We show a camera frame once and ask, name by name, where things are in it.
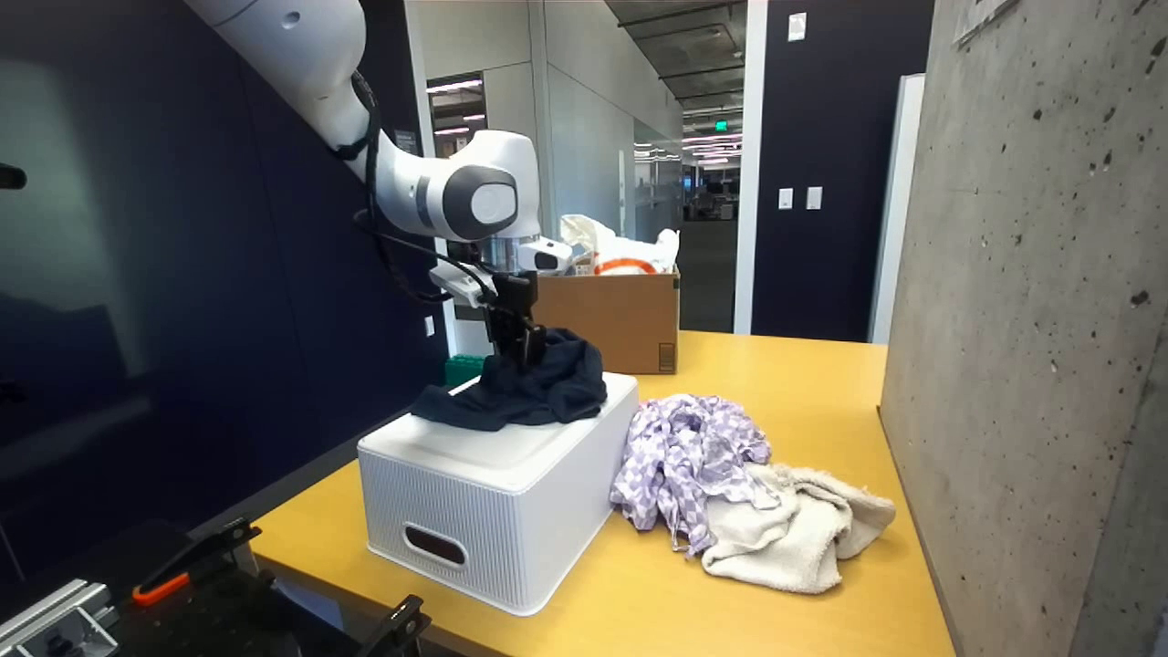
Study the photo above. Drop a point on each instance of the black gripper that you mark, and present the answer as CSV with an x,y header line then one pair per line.
x,y
512,297

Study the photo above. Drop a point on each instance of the dark navy clothing piece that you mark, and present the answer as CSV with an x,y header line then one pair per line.
x,y
534,388

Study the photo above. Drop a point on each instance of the purple checkered clothing piece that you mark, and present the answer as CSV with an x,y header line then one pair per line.
x,y
682,467

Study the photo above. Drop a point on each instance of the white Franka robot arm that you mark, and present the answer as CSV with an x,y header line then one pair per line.
x,y
439,188

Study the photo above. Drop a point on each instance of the brown cardboard box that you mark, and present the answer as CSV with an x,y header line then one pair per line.
x,y
624,320

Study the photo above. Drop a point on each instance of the white plastic storage box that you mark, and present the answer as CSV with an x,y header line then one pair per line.
x,y
498,511

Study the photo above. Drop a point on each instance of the beige clothing piece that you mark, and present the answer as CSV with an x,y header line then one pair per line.
x,y
789,532

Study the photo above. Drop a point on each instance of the white plastic bag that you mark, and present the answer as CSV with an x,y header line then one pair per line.
x,y
608,241

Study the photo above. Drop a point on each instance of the white whiteboard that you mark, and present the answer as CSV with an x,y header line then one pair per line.
x,y
900,207

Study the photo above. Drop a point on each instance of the white light switch plate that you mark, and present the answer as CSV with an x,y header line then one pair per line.
x,y
798,28
815,197
788,197

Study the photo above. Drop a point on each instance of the aluminium rail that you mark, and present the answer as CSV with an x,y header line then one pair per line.
x,y
55,613

